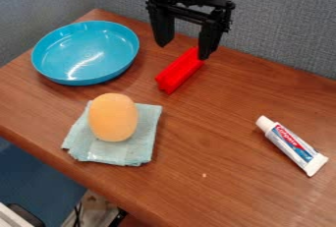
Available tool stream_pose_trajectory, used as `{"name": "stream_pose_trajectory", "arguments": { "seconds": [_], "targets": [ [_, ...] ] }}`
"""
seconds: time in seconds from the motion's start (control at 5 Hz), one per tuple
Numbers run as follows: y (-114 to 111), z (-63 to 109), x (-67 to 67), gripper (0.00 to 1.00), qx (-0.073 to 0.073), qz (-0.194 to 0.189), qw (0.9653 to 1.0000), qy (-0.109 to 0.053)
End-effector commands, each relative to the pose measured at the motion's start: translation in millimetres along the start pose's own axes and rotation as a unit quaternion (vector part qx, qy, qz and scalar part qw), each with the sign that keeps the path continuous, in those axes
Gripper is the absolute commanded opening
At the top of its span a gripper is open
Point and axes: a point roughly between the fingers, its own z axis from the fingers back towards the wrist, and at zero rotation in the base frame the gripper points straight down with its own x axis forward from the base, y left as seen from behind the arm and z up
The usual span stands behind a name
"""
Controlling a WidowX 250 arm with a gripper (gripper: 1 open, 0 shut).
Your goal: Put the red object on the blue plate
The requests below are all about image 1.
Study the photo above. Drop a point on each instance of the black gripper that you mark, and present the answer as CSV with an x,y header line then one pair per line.
x,y
211,13

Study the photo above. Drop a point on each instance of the red rectangular block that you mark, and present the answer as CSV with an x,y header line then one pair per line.
x,y
179,70

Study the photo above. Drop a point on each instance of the blue plastic plate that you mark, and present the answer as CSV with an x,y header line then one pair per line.
x,y
86,53

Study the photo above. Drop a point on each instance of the orange egg-shaped object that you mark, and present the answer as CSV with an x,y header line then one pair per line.
x,y
113,117

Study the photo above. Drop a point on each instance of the light blue folded cloth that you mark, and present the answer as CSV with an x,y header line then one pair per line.
x,y
129,153

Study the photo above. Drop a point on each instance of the white toothpaste tube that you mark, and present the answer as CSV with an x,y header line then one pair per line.
x,y
299,151

